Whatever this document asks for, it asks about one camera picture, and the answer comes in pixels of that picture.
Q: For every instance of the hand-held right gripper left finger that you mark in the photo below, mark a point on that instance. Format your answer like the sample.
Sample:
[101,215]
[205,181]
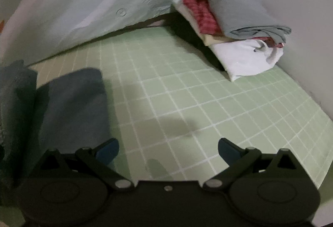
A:
[108,149]

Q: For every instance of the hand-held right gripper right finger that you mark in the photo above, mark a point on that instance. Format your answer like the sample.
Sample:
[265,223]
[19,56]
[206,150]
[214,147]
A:
[226,150]

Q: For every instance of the blue garment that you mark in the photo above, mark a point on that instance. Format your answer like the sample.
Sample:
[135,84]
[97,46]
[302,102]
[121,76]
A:
[72,112]

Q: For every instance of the green grid bed sheet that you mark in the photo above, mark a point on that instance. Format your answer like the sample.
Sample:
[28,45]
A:
[208,112]

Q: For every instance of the white folded garment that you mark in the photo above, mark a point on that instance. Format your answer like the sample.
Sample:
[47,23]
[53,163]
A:
[242,58]

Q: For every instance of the dark textured cloth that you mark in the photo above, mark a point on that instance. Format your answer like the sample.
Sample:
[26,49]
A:
[15,112]

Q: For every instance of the cream folded garment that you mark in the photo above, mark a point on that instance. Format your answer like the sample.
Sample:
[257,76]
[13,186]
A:
[213,39]

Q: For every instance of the grey folded garment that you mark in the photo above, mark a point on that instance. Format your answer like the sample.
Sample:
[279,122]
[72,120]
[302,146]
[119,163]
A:
[234,14]

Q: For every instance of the red checked folded garment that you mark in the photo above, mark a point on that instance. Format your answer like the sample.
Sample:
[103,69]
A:
[200,11]

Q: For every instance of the carrot print quilt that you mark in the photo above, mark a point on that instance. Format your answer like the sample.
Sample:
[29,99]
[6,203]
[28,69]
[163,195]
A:
[91,8]

